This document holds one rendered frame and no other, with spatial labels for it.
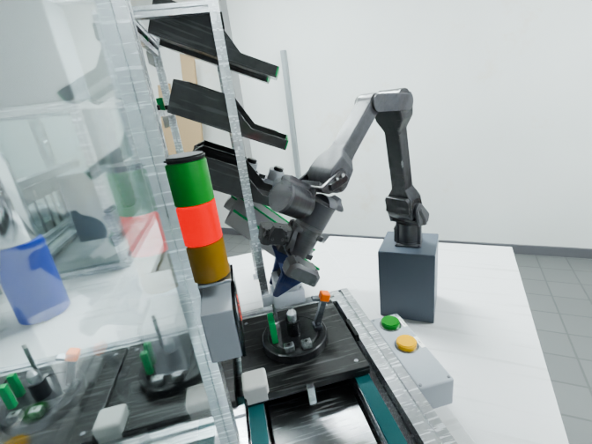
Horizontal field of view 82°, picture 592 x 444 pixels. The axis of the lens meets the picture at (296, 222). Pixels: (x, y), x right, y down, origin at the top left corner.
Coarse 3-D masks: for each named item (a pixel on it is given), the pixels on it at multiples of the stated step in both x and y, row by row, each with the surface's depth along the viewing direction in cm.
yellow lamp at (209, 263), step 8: (192, 248) 40; (200, 248) 40; (208, 248) 40; (216, 248) 41; (224, 248) 43; (192, 256) 41; (200, 256) 40; (208, 256) 41; (216, 256) 41; (224, 256) 42; (192, 264) 41; (200, 264) 41; (208, 264) 41; (216, 264) 41; (224, 264) 42; (192, 272) 42; (200, 272) 41; (208, 272) 41; (216, 272) 42; (224, 272) 43; (200, 280) 42; (208, 280) 42; (216, 280) 42
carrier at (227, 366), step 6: (228, 360) 70; (234, 360) 72; (222, 366) 69; (228, 366) 68; (234, 366) 70; (228, 372) 67; (234, 372) 68; (228, 378) 66; (234, 378) 66; (228, 384) 64; (234, 384) 64; (228, 390) 63; (234, 390) 63; (234, 396) 61; (234, 402) 60
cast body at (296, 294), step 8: (272, 272) 69; (280, 272) 66; (272, 280) 68; (272, 288) 69; (296, 288) 67; (264, 296) 68; (272, 296) 67; (280, 296) 67; (288, 296) 67; (296, 296) 67; (304, 296) 68; (264, 304) 68; (280, 304) 67; (288, 304) 68
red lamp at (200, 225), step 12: (204, 204) 39; (180, 216) 39; (192, 216) 39; (204, 216) 39; (216, 216) 41; (192, 228) 39; (204, 228) 40; (216, 228) 41; (192, 240) 40; (204, 240) 40; (216, 240) 41
